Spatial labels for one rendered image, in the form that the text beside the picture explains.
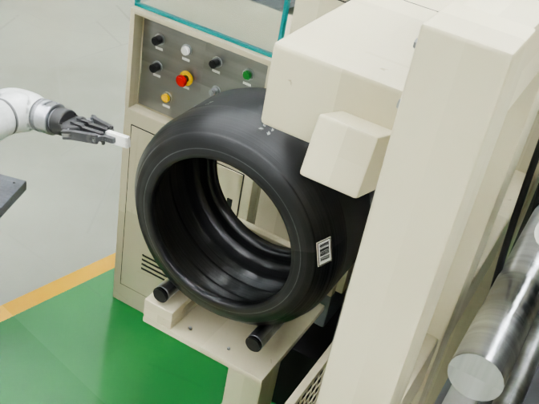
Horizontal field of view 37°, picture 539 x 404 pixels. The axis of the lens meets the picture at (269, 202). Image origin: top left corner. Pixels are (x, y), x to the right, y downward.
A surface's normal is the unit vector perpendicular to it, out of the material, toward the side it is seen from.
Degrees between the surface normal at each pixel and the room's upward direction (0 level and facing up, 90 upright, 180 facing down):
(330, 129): 72
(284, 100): 90
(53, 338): 0
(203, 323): 0
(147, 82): 90
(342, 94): 90
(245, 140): 43
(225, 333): 0
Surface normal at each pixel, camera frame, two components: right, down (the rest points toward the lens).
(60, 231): 0.15, -0.82
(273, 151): -0.01, -0.19
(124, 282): -0.49, 0.43
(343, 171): -0.42, 0.15
